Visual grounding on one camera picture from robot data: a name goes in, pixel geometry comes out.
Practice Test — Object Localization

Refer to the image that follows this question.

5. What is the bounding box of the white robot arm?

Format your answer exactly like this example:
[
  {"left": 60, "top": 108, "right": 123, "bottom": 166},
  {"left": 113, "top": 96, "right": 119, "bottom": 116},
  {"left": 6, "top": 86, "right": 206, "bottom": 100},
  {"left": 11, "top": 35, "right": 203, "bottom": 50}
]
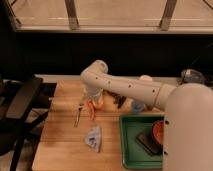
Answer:
[{"left": 81, "top": 60, "right": 213, "bottom": 171}]

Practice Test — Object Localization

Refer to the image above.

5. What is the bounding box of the dark grape bunch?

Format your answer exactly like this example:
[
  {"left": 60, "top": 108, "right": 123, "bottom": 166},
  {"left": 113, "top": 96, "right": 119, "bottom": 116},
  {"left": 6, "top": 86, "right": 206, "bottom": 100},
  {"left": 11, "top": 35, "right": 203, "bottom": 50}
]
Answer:
[{"left": 108, "top": 92, "right": 122, "bottom": 104}]

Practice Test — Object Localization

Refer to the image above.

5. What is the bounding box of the metal fork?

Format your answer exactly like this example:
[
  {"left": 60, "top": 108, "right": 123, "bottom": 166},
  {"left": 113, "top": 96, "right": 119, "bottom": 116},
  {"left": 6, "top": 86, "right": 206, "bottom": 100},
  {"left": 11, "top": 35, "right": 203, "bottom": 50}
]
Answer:
[{"left": 74, "top": 102, "right": 84, "bottom": 127}]

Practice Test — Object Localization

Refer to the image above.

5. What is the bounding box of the blue crumpled cloth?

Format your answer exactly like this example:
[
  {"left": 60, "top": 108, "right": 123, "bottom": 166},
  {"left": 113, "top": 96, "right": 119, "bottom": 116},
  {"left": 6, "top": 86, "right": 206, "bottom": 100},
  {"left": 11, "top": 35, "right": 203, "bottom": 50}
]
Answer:
[{"left": 84, "top": 126, "right": 102, "bottom": 153}]

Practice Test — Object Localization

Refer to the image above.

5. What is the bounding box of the blue small cup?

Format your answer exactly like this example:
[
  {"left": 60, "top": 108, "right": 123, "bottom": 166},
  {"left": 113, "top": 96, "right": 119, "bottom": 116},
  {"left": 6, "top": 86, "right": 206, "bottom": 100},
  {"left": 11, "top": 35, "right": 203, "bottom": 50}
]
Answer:
[{"left": 131, "top": 100, "right": 145, "bottom": 114}]

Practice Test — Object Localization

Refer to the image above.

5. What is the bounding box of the white lidded jar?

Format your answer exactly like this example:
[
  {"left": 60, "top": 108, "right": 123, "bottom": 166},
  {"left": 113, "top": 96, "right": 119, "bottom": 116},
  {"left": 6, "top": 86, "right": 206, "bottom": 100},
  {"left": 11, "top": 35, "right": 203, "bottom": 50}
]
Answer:
[{"left": 139, "top": 75, "right": 153, "bottom": 82}]

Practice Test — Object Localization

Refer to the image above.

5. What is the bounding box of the black rectangular block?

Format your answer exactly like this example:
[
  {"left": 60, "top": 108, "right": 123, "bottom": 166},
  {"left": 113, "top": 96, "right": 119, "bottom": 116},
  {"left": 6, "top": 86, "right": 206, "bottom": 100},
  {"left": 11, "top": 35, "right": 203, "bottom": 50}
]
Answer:
[{"left": 136, "top": 132, "right": 161, "bottom": 155}]

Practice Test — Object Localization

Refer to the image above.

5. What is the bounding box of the black office chair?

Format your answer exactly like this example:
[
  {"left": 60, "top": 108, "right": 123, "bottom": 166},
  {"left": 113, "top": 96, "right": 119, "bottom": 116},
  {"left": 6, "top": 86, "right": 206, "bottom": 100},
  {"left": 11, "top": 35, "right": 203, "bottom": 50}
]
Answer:
[{"left": 0, "top": 77, "right": 48, "bottom": 171}]

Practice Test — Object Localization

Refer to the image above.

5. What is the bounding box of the red-brown bowl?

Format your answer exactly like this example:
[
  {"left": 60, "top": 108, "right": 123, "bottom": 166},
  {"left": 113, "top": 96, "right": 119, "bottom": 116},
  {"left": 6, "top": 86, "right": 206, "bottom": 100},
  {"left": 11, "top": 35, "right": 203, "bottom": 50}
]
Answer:
[{"left": 152, "top": 120, "right": 164, "bottom": 146}]

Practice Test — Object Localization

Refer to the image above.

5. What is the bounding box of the green plastic tray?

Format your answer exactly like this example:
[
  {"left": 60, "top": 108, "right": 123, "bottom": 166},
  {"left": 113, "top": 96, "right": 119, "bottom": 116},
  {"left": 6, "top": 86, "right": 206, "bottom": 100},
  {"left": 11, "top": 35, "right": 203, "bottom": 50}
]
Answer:
[{"left": 119, "top": 114, "right": 163, "bottom": 170}]

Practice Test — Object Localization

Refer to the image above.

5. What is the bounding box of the grey round device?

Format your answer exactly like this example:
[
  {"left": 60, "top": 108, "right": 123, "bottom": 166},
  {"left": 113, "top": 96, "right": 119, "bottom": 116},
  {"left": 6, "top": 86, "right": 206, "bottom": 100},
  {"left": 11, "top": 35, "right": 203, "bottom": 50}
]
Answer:
[{"left": 181, "top": 69, "right": 205, "bottom": 84}]

